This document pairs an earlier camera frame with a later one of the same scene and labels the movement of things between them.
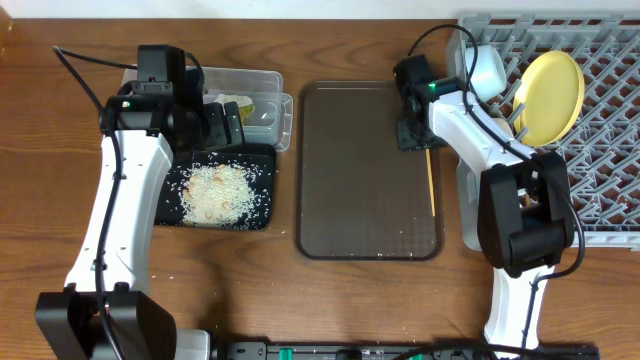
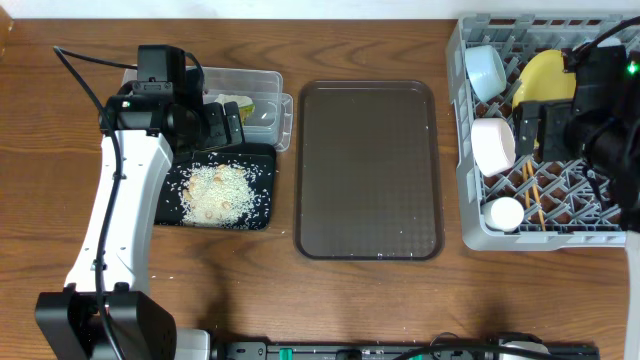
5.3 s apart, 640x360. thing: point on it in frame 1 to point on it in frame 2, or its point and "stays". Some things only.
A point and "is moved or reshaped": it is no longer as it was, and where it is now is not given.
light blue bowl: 489,80 stays
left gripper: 216,126 stays
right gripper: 412,134 to 551,132
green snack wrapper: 246,113 stays
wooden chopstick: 430,182 is moved or reshaped
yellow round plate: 551,87 stays
